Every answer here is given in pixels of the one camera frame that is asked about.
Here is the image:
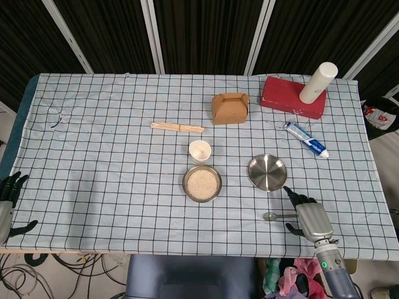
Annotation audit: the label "colourful cloth pile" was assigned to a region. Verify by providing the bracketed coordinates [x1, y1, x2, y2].
[261, 257, 328, 299]

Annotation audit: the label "metal bowl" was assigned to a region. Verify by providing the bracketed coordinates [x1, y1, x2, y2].
[182, 165, 223, 203]

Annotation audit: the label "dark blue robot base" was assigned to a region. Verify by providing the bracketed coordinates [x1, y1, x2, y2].
[125, 254, 259, 299]

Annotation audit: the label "brown cardboard takeaway box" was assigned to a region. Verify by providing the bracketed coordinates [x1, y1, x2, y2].
[211, 92, 250, 126]

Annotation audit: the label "blue checkered tablecloth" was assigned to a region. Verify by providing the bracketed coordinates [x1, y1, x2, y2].
[0, 72, 397, 261]

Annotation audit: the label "white paper cup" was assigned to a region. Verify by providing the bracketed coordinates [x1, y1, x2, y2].
[188, 140, 212, 165]

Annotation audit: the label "dark blue table pad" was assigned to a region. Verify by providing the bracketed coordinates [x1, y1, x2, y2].
[0, 74, 41, 175]

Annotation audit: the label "white blue toothpaste tube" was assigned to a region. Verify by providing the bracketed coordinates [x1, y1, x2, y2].
[283, 121, 330, 159]

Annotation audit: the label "red block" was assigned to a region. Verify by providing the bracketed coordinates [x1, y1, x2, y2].
[259, 75, 327, 120]

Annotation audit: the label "wooden chopstick bundle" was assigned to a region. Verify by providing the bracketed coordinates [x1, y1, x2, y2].
[150, 121, 206, 135]

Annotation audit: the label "black partition screen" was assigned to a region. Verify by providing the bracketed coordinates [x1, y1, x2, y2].
[0, 0, 399, 108]

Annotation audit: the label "white cylindrical bottle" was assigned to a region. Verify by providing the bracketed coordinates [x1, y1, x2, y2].
[299, 62, 339, 105]

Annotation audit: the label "black bag with red print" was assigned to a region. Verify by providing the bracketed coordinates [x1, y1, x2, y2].
[361, 96, 399, 141]

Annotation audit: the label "black floor cables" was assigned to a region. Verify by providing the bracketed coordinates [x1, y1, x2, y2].
[0, 252, 128, 299]

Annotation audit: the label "metal spoon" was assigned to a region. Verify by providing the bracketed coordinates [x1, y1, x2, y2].
[263, 211, 299, 222]

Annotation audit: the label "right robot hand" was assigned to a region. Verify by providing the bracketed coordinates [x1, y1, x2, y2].
[282, 186, 335, 242]

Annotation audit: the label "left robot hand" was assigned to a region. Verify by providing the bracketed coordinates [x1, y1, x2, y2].
[0, 173, 39, 245]

